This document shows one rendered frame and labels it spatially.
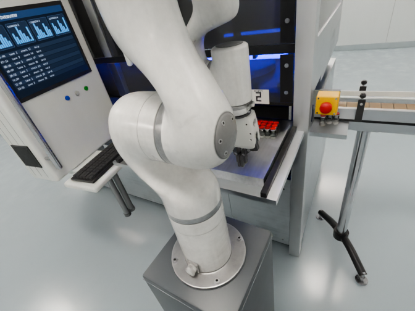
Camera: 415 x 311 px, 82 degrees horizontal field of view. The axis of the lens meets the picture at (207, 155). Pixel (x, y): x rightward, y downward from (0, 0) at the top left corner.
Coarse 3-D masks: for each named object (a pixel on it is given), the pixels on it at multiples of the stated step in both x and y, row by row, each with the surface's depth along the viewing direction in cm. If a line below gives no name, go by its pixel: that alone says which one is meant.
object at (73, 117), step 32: (0, 0) 85; (32, 0) 95; (64, 0) 107; (0, 32) 86; (32, 32) 95; (64, 32) 107; (0, 64) 86; (32, 64) 96; (64, 64) 108; (0, 96) 87; (32, 96) 97; (64, 96) 110; (96, 96) 126; (0, 128) 99; (64, 128) 111; (96, 128) 128; (32, 160) 105; (64, 160) 112
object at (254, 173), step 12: (288, 132) 94; (264, 144) 92; (276, 144) 91; (252, 156) 87; (264, 156) 86; (276, 156) 82; (216, 168) 85; (228, 168) 84; (240, 168) 83; (252, 168) 82; (264, 168) 80; (240, 180) 77; (252, 180) 74; (264, 180) 73
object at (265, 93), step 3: (252, 90) 96; (255, 90) 95; (258, 90) 94; (261, 90) 94; (264, 90) 93; (267, 90) 93; (252, 93) 96; (255, 93) 96; (261, 93) 95; (264, 93) 94; (267, 93) 93; (252, 96) 97; (255, 96) 97; (261, 96) 95; (264, 96) 95; (267, 96) 94; (252, 99) 98; (255, 99) 97; (258, 99) 97; (261, 99) 96; (264, 99) 95; (267, 99) 95; (255, 102) 98; (258, 102) 98; (261, 102) 97; (264, 102) 96; (267, 102) 96
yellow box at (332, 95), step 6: (324, 90) 88; (330, 90) 87; (336, 90) 86; (318, 96) 85; (324, 96) 84; (330, 96) 83; (336, 96) 82; (318, 102) 86; (330, 102) 84; (336, 102) 83; (318, 108) 87; (336, 108) 84; (324, 114) 87; (330, 114) 86; (336, 114) 85
